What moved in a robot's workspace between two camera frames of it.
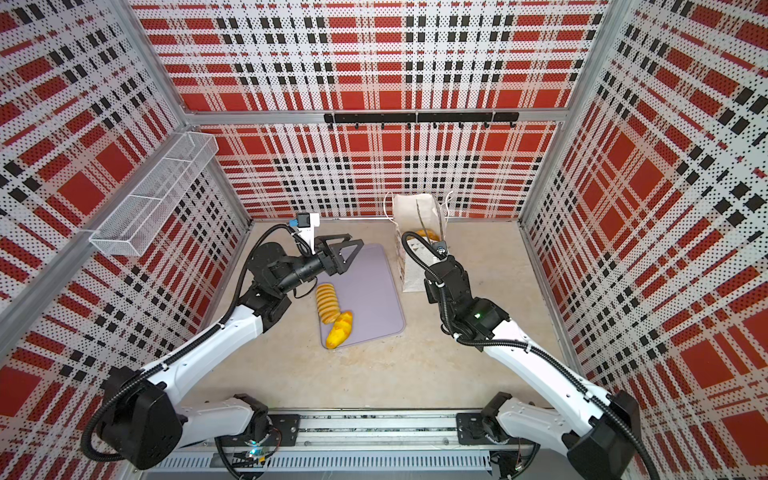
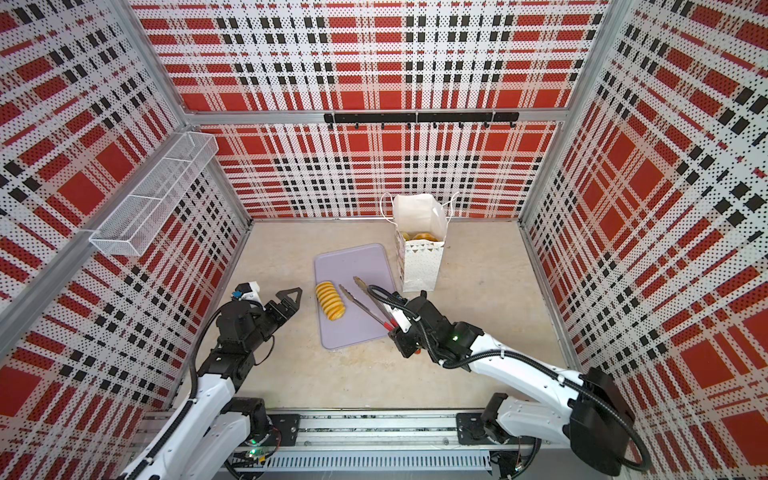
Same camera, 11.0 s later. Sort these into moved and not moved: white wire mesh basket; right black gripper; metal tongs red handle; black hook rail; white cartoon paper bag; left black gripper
Moved: metal tongs red handle; left black gripper; right black gripper
Not moved: white wire mesh basket; black hook rail; white cartoon paper bag
